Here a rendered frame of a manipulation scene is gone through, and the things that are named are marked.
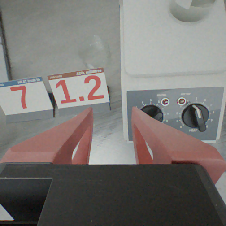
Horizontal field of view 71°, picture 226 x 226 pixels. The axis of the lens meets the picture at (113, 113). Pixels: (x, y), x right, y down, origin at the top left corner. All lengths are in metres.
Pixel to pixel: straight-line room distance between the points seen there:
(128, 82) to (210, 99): 0.10
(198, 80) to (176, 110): 0.04
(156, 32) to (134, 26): 0.03
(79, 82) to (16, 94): 0.11
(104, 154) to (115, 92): 0.10
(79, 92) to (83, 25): 0.14
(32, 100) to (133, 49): 0.19
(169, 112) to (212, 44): 0.09
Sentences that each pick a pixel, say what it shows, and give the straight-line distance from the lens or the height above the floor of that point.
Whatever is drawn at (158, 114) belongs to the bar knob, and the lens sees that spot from 0.20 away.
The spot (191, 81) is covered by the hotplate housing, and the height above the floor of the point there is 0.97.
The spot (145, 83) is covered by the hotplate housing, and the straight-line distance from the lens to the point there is 0.21.
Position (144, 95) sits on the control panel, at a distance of 0.21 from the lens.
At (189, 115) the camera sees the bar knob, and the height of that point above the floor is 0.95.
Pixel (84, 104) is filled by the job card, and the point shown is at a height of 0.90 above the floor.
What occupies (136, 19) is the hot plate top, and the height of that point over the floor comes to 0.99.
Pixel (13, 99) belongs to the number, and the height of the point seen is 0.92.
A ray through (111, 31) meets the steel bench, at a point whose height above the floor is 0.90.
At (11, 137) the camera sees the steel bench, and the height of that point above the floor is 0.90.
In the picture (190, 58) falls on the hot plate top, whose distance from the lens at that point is 0.21.
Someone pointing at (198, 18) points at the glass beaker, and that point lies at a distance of 0.22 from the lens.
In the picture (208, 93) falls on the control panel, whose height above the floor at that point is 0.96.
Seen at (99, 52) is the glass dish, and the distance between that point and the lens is 0.31.
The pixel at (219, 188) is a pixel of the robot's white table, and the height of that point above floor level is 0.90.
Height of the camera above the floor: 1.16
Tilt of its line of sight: 77 degrees down
